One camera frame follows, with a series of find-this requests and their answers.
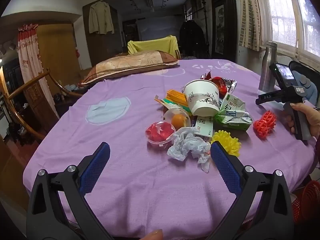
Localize tangerine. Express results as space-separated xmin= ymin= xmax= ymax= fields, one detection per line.
xmin=171 ymin=114 xmax=188 ymax=130

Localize white plastic bag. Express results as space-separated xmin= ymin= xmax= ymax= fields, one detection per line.
xmin=167 ymin=127 xmax=212 ymax=173

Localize dark framed painting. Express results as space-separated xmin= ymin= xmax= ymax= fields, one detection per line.
xmin=211 ymin=0 xmax=238 ymax=62

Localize red plastic basket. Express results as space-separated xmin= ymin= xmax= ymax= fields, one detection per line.
xmin=291 ymin=180 xmax=320 ymax=224

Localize clear plastic dome container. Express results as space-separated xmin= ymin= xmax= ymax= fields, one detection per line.
xmin=163 ymin=107 xmax=192 ymax=130

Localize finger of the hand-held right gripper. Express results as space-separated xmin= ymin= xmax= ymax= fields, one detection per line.
xmin=255 ymin=90 xmax=285 ymax=105

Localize wooden armchair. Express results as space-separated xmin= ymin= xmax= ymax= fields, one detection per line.
xmin=5 ymin=68 xmax=83 ymax=140

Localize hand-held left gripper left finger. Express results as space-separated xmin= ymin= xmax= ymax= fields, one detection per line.
xmin=26 ymin=142 xmax=115 ymax=240

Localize brown beige pillow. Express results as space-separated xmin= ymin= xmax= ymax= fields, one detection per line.
xmin=79 ymin=50 xmax=180 ymax=85

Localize red foam net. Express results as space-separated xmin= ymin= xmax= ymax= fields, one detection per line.
xmin=253 ymin=110 xmax=277 ymax=138

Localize person's right hand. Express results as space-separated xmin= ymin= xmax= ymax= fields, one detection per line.
xmin=286 ymin=102 xmax=320 ymax=139

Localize metal bottle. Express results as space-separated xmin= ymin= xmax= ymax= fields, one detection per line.
xmin=258 ymin=41 xmax=282 ymax=94

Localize pink floral curtain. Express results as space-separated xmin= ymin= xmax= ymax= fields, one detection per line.
xmin=17 ymin=24 xmax=60 ymax=119

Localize yellow spiky ball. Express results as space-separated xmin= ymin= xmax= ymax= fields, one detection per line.
xmin=212 ymin=130 xmax=242 ymax=157

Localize dark red snack wrapper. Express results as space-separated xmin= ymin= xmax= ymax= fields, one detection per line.
xmin=212 ymin=76 xmax=237 ymax=94

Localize checked window curtain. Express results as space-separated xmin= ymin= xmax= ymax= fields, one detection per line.
xmin=239 ymin=0 xmax=262 ymax=52

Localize yellow chair cover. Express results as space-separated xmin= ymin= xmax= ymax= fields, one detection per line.
xmin=127 ymin=35 xmax=178 ymax=59

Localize beige hanging jacket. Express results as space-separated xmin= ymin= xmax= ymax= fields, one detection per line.
xmin=88 ymin=1 xmax=115 ymax=35

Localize black hanging coat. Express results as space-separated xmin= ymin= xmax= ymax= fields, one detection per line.
xmin=179 ymin=20 xmax=210 ymax=58

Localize white green-print box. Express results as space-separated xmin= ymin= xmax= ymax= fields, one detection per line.
xmin=191 ymin=116 xmax=214 ymax=142

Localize window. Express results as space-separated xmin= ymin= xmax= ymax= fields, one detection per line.
xmin=260 ymin=0 xmax=320 ymax=68

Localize black office chair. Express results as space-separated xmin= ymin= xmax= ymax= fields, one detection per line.
xmin=290 ymin=60 xmax=320 ymax=105

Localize person's left hand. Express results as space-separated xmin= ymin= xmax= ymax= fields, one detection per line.
xmin=140 ymin=229 xmax=163 ymax=240

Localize blue seat cushion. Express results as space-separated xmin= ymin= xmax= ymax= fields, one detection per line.
xmin=291 ymin=70 xmax=319 ymax=103

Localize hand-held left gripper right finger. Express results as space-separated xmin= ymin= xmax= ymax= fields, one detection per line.
xmin=205 ymin=141 xmax=295 ymax=240

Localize green striped packet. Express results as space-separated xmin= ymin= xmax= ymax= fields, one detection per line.
xmin=154 ymin=95 xmax=190 ymax=112

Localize dark wooden wardrobe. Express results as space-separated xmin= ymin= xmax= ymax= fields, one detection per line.
xmin=82 ymin=0 xmax=123 ymax=68

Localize clear cup with red wrapper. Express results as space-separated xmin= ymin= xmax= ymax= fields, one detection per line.
xmin=146 ymin=121 xmax=175 ymax=148

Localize white paper cup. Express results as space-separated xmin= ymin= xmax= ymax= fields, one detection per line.
xmin=184 ymin=79 xmax=220 ymax=117

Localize green white milk carton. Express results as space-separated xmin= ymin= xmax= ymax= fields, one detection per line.
xmin=214 ymin=92 xmax=253 ymax=132

